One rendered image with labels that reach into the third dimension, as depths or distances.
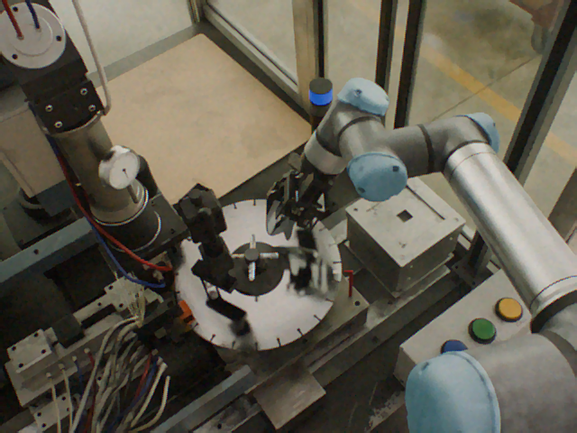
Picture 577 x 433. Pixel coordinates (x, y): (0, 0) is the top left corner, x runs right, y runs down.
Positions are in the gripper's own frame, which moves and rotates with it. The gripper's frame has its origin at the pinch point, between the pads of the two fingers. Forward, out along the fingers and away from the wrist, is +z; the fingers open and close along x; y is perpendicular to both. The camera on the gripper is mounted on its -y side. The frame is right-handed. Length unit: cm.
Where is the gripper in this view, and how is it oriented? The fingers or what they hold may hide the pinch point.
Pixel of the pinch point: (272, 227)
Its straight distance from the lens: 107.1
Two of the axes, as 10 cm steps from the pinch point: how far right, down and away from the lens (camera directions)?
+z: -4.4, 6.5, 6.2
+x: 9.0, 3.1, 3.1
